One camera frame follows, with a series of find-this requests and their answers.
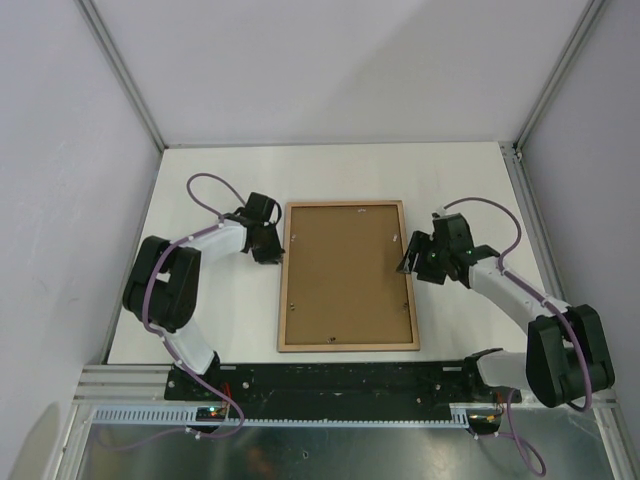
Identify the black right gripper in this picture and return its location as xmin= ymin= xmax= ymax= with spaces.
xmin=396 ymin=230 xmax=450 ymax=285

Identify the brown cardboard backing board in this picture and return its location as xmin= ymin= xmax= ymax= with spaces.
xmin=283 ymin=205 xmax=415 ymax=345

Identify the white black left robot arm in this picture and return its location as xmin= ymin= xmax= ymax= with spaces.
xmin=122 ymin=192 xmax=284 ymax=400

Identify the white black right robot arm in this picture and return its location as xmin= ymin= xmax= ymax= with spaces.
xmin=397 ymin=214 xmax=615 ymax=408

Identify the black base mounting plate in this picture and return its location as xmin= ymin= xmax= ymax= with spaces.
xmin=164 ymin=360 xmax=522 ymax=422

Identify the right side aluminium rail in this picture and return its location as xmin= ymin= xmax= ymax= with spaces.
xmin=498 ymin=142 xmax=566 ymax=300

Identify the grey slotted cable duct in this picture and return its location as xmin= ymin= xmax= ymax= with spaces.
xmin=93 ymin=405 xmax=469 ymax=429

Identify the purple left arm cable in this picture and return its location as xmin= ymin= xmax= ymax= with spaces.
xmin=94 ymin=173 xmax=246 ymax=451

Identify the right aluminium corner post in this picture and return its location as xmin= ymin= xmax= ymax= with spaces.
xmin=513 ymin=0 xmax=610 ymax=153

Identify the aluminium corner post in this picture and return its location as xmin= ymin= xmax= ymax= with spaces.
xmin=74 ymin=0 xmax=166 ymax=154
xmin=513 ymin=0 xmax=610 ymax=153

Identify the left aluminium corner post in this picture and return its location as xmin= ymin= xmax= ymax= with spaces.
xmin=74 ymin=0 xmax=166 ymax=154

